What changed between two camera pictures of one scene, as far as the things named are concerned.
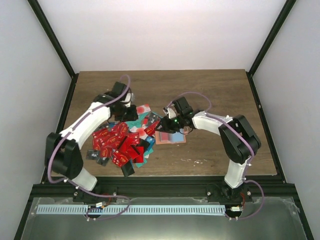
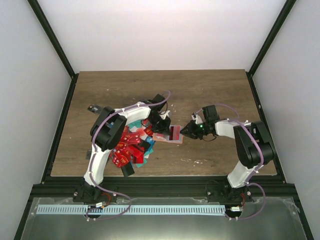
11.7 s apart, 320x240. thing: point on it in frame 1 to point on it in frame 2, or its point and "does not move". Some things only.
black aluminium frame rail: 53,186 does not move
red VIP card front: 118,158 does not move
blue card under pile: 151,140 does not move
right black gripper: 165,122 to 191,132
